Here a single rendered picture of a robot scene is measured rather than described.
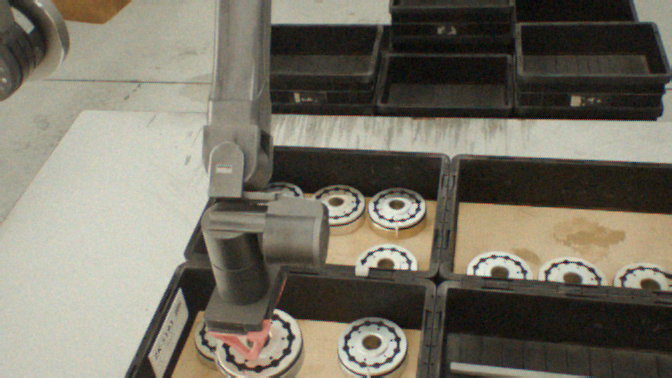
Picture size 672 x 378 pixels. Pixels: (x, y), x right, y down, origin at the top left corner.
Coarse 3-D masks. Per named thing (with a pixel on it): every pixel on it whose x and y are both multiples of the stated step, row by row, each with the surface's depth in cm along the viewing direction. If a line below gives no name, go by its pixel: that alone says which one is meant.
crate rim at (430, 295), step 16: (176, 272) 116; (288, 272) 114; (304, 272) 114; (320, 272) 113; (336, 272) 113; (176, 288) 113; (432, 288) 109; (160, 304) 111; (432, 304) 107; (160, 320) 109; (432, 320) 105; (144, 336) 107; (144, 352) 104; (128, 368) 103
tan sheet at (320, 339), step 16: (304, 320) 119; (192, 336) 119; (304, 336) 117; (320, 336) 117; (336, 336) 117; (416, 336) 115; (192, 352) 116; (320, 352) 115; (336, 352) 114; (416, 352) 113; (176, 368) 114; (192, 368) 114; (208, 368) 114; (304, 368) 113; (320, 368) 112; (336, 368) 112; (416, 368) 111
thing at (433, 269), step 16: (448, 160) 131; (448, 176) 128; (208, 208) 126; (192, 240) 121; (192, 256) 118; (208, 256) 118; (432, 256) 114; (352, 272) 113; (368, 272) 113; (384, 272) 112; (400, 272) 112; (416, 272) 112; (432, 272) 112
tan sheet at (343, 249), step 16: (432, 208) 137; (368, 224) 135; (432, 224) 134; (336, 240) 132; (352, 240) 132; (368, 240) 132; (384, 240) 132; (400, 240) 131; (416, 240) 131; (432, 240) 131; (336, 256) 130; (352, 256) 129; (416, 256) 128
